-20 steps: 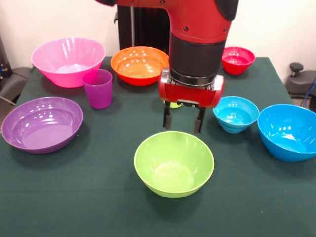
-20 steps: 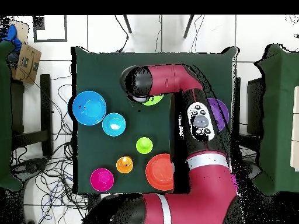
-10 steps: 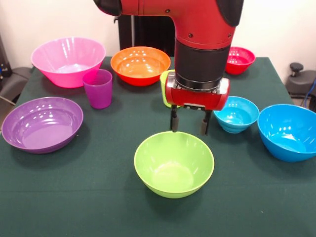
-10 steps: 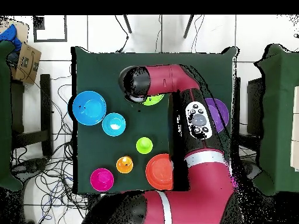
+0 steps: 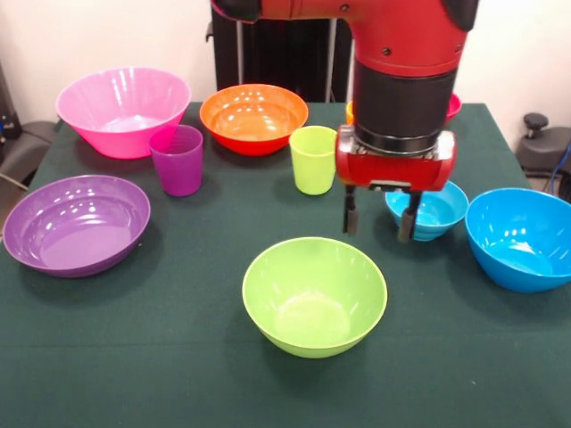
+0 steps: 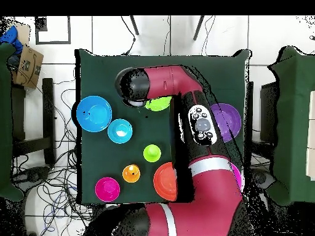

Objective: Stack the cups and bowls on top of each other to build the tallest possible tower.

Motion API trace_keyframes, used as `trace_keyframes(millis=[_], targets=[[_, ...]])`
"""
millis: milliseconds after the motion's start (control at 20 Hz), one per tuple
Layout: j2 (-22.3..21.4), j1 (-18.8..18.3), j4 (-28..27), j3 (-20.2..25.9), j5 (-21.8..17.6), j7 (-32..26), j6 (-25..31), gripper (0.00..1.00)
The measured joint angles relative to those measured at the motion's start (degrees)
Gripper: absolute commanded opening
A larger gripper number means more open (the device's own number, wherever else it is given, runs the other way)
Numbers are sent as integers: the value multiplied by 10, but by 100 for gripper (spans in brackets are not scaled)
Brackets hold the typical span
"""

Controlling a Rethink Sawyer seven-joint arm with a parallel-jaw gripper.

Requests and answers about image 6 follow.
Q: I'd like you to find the green cloth covered table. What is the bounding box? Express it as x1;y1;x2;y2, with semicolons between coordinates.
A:
266;45;315;207
0;42;25;202

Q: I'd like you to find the orange cup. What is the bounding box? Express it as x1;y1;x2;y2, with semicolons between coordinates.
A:
122;163;142;184

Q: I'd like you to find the black tripod leg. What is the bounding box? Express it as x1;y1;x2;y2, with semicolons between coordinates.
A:
192;15;205;41
129;15;139;35

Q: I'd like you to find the cardboard box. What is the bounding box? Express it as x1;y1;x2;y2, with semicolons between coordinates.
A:
10;44;44;90

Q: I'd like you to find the black square frame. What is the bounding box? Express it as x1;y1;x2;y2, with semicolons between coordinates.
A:
34;16;71;45

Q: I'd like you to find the small red bowl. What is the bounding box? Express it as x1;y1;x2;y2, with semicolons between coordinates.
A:
95;176;121;203

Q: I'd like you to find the green cup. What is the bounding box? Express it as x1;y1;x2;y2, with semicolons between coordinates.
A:
143;144;162;163

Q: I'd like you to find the black cable with plug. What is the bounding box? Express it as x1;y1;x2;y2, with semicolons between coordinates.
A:
120;15;137;56

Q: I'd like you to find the black bench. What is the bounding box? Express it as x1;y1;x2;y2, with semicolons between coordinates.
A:
10;77;56;165

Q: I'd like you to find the green bowl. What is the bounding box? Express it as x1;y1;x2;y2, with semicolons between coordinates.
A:
144;96;172;112

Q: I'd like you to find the small blue bowl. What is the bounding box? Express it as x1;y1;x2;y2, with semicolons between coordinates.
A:
107;118;134;144

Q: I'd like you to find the dark green tablecloth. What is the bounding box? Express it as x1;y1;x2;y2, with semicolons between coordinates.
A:
74;49;253;206

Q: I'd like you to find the black stand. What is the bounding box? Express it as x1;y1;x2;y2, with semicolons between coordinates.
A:
260;82;279;143

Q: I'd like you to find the large blue bowl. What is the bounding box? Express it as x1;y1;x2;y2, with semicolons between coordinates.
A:
76;95;113;133

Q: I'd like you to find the large pink bowl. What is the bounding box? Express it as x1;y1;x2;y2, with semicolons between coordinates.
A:
230;162;245;193

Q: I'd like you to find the dark grey stand base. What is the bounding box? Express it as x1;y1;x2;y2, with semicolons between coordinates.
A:
250;168;277;192
12;166;53;191

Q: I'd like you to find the purple bowl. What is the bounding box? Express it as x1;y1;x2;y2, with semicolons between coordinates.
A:
210;103;242;143

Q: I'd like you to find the tangle of floor cables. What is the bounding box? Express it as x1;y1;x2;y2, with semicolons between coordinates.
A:
10;71;97;236

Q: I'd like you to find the blue cloth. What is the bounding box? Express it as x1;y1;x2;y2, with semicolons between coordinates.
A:
0;25;24;55

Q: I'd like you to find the orange bowl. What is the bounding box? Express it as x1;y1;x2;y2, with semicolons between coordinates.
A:
153;161;178;202

